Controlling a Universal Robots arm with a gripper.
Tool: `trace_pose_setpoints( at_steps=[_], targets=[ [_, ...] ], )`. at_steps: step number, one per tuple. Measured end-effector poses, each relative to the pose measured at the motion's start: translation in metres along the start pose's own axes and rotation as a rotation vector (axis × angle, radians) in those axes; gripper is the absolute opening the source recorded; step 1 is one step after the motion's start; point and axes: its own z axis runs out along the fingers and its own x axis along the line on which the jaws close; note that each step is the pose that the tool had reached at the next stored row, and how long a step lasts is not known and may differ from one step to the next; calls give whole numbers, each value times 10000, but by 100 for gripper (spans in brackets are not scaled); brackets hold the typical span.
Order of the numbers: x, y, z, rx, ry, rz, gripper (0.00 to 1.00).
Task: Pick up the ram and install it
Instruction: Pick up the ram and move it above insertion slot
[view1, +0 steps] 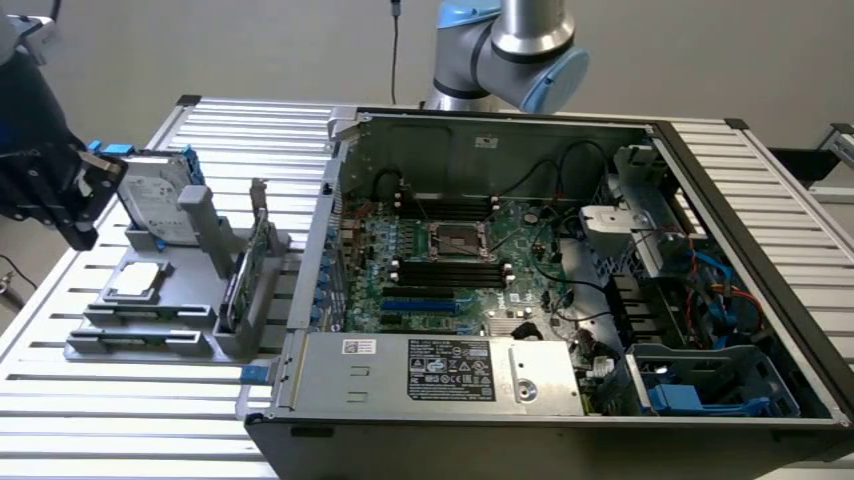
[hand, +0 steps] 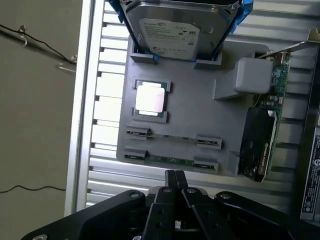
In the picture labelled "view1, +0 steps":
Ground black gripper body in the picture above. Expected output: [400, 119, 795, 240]
[0, 142, 121, 236]

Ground green RAM stick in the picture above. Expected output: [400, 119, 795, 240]
[92, 334, 196, 350]

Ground black RAM slot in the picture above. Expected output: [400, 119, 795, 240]
[394, 273, 516, 281]
[394, 279, 516, 288]
[396, 208, 500, 216]
[396, 213, 500, 222]
[394, 266, 516, 275]
[396, 202, 500, 210]
[394, 259, 516, 269]
[396, 197, 500, 205]

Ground silver CPU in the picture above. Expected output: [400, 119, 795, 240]
[109, 262, 166, 297]

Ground silver hard disk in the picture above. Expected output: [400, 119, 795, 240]
[116, 154, 202, 247]

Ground grey parts rack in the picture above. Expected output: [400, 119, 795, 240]
[63, 183, 303, 364]

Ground green graphics card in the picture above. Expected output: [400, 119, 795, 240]
[218, 178, 279, 335]

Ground silver power supply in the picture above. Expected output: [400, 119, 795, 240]
[268, 333, 590, 419]

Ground blue expansion slot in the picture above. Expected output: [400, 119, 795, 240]
[380, 298, 458, 312]

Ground metal CPU socket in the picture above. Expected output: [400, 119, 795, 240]
[416, 218, 500, 262]

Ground green motherboard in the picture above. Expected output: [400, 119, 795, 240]
[332, 195, 583, 347]

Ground silver chipset heatsink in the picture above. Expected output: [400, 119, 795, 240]
[487, 316, 546, 342]

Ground black open PC case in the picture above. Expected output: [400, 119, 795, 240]
[242, 105, 854, 480]

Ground grey metal drive cage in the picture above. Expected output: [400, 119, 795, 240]
[578, 143, 710, 257]

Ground blue disk bay latch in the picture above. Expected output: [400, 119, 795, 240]
[649, 383, 703, 417]

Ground blue-grey disk bay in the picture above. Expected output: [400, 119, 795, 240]
[625, 341, 801, 419]

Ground aluminium profile stand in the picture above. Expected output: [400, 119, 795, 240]
[765, 122, 854, 204]

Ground thin black floor cable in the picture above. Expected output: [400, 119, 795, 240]
[0, 253, 40, 304]

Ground short black wire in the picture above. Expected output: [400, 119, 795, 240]
[372, 168, 403, 202]

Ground black hanging cable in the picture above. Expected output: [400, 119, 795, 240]
[388, 0, 403, 105]

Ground long black wire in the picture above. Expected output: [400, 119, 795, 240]
[498, 140, 614, 202]

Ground blue data wire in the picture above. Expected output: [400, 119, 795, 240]
[690, 248, 763, 351]

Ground red wire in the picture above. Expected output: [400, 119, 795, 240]
[706, 283, 763, 322]

